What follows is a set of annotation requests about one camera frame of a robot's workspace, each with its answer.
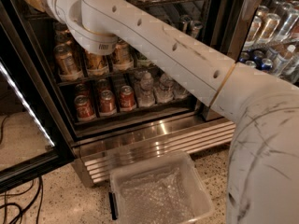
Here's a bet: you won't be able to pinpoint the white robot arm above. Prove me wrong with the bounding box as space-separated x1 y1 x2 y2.
24 0 299 224

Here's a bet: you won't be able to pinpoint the gold can front left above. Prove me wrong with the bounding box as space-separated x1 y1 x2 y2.
53 44 83 81

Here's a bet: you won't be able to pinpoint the gold can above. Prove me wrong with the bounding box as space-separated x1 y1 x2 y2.
53 44 83 81
85 51 109 77
111 39 134 71

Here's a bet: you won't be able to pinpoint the gold can front middle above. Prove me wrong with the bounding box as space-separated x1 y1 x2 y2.
85 51 109 77

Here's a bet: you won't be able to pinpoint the gold can front right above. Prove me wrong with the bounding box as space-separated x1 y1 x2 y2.
111 39 134 71

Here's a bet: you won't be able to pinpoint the red can front left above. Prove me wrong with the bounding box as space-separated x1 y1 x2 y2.
74 95 95 121

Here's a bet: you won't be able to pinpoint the red can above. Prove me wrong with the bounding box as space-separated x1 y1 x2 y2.
99 90 117 116
120 85 136 112
74 95 95 121

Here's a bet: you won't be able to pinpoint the red can front middle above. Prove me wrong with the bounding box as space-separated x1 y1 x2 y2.
99 90 117 116

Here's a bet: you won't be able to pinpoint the red can front right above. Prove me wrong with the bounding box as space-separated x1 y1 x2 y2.
120 85 136 112

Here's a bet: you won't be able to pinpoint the open glass fridge door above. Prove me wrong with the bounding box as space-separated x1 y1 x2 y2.
0 28 74 192

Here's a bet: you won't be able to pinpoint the closed right fridge door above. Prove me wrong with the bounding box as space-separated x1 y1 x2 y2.
201 0 299 121

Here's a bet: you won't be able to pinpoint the water bottle left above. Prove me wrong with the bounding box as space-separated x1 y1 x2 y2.
138 72 155 107

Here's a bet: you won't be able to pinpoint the water bottle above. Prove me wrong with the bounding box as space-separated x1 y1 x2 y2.
155 74 174 104
138 72 155 107
173 83 190 99

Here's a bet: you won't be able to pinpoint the water bottle middle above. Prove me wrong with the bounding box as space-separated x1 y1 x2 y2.
155 74 174 104

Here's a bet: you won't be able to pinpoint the water bottle right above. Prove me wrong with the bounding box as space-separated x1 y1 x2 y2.
173 83 190 99

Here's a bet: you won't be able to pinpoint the clear plastic bin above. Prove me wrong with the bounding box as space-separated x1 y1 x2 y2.
109 151 214 224

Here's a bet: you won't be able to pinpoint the black floor cables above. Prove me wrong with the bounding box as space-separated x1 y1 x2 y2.
0 175 45 224

